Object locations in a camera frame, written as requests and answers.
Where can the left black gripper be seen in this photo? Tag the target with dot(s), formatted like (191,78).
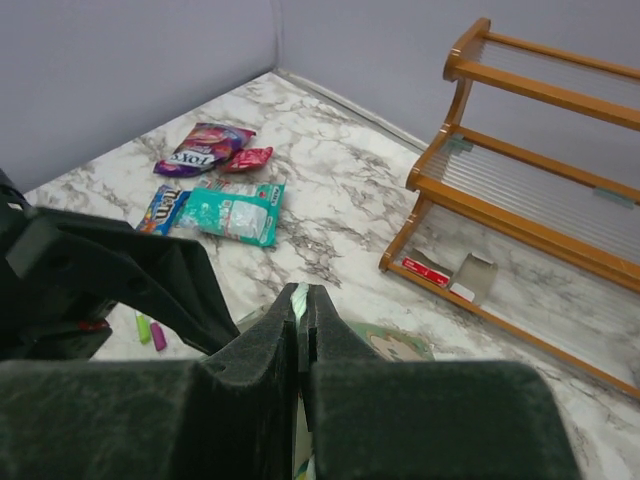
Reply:
(63,272)

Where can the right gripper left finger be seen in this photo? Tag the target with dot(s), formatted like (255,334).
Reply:
(229,416)

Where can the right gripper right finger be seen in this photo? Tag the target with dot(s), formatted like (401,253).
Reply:
(436,420)

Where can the blue M&M's packet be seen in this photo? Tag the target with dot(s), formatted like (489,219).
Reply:
(163,210)

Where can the green paper gift bag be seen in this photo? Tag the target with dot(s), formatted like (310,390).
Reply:
(340,350)

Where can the teal tissue snack pack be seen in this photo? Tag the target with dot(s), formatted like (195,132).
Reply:
(246,212)

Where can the purple Fox's candy bag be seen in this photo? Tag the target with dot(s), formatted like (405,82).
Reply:
(205,147)

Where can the red small snack packet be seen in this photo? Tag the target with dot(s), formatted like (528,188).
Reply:
(246,160)

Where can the green capped marker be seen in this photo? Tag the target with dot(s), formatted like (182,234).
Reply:
(143,328)

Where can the red white small box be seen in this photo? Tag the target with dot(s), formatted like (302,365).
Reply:
(437,275)

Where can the wooden two-tier rack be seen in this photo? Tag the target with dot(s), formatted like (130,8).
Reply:
(521,173)

